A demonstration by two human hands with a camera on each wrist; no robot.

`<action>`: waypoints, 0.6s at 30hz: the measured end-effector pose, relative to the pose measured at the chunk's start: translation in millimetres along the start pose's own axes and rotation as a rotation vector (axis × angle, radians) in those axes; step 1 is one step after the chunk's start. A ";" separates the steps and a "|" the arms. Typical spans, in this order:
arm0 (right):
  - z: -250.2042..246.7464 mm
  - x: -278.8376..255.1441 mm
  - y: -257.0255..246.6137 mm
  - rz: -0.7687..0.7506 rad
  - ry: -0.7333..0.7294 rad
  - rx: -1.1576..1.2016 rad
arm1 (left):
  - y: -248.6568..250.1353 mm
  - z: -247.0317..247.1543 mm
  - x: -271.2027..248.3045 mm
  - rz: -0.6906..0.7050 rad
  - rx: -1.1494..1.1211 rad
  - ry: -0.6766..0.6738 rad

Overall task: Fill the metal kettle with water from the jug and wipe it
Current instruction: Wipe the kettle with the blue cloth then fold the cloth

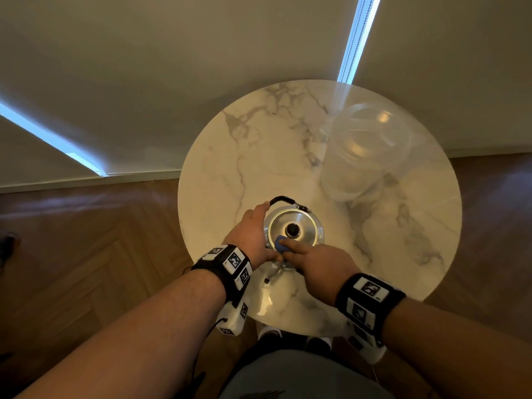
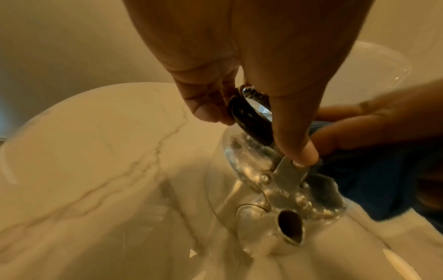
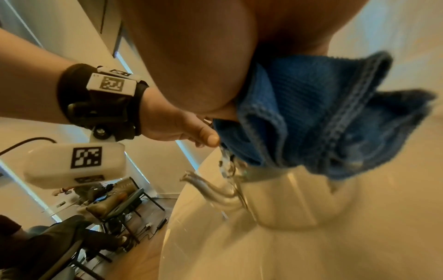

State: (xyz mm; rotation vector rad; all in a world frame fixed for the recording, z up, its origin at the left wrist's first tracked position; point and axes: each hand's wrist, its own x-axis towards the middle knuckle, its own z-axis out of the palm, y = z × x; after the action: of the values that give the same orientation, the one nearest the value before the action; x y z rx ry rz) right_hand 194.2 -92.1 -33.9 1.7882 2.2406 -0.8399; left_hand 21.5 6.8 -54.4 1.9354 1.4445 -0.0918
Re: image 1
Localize steel kettle with black handle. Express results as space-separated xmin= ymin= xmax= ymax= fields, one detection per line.
xmin=263 ymin=195 xmax=326 ymax=285

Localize black left wrist marker band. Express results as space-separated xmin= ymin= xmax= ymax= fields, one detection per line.
xmin=191 ymin=244 xmax=253 ymax=307

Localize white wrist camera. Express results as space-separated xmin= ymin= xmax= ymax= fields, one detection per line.
xmin=346 ymin=323 xmax=388 ymax=365
xmin=215 ymin=300 xmax=250 ymax=337

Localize person's left hand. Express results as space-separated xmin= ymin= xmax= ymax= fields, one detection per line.
xmin=224 ymin=201 xmax=283 ymax=270

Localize clear plastic jar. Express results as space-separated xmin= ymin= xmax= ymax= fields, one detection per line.
xmin=319 ymin=101 xmax=413 ymax=203

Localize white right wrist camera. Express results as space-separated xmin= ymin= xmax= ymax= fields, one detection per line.
xmin=346 ymin=323 xmax=388 ymax=365

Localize bead chain cord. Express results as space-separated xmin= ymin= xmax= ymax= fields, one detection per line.
xmin=343 ymin=0 xmax=373 ymax=83

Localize grey shorts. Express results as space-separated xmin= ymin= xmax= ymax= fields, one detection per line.
xmin=219 ymin=349 xmax=394 ymax=399

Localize white roller blind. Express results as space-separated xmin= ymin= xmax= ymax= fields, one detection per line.
xmin=0 ymin=0 xmax=360 ymax=191
xmin=353 ymin=0 xmax=532 ymax=158

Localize person's left shoe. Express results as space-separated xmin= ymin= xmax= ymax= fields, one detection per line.
xmin=257 ymin=325 xmax=284 ymax=350

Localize person's right shoe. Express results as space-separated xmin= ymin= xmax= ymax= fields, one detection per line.
xmin=305 ymin=336 xmax=334 ymax=357

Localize person's shoe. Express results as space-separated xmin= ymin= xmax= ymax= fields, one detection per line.
xmin=305 ymin=336 xmax=334 ymax=357
xmin=257 ymin=325 xmax=284 ymax=350

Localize black wrist marker band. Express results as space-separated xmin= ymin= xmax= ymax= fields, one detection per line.
xmin=334 ymin=273 xmax=407 ymax=342
xmin=191 ymin=244 xmax=253 ymax=307

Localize black cable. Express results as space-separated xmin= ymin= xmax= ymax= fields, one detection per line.
xmin=182 ymin=318 xmax=228 ymax=399

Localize black right wrist marker band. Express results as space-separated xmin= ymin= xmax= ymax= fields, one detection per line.
xmin=334 ymin=273 xmax=407 ymax=342

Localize person's right forearm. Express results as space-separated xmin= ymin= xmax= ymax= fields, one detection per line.
xmin=380 ymin=298 xmax=532 ymax=399

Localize person's right hand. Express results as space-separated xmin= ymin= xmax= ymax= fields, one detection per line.
xmin=278 ymin=239 xmax=362 ymax=307

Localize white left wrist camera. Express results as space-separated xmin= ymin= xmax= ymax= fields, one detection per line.
xmin=215 ymin=300 xmax=250 ymax=337

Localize person's left forearm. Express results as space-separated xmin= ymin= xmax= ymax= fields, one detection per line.
xmin=16 ymin=269 xmax=227 ymax=399

